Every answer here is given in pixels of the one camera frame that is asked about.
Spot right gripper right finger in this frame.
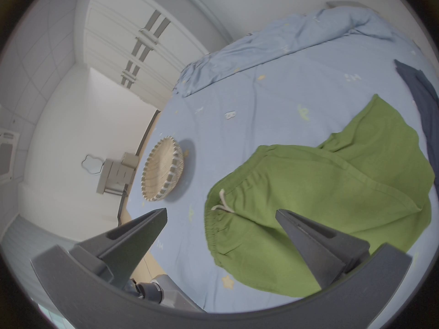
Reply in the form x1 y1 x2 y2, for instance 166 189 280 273
275 209 371 291

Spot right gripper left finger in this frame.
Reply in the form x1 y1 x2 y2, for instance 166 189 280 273
68 208 168 290

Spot green shorts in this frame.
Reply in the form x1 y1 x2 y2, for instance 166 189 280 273
204 94 435 298

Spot round woven basket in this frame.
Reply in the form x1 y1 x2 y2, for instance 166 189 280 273
141 136 185 202

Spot dark blue garment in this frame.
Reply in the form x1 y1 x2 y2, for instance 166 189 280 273
394 59 439 170

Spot white ceiling air vent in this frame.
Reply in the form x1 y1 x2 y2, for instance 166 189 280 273
0 127 19 181

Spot pale blue quilt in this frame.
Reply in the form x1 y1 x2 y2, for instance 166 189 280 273
173 5 415 98

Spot white wardrobe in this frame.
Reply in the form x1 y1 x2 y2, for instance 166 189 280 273
74 0 210 107

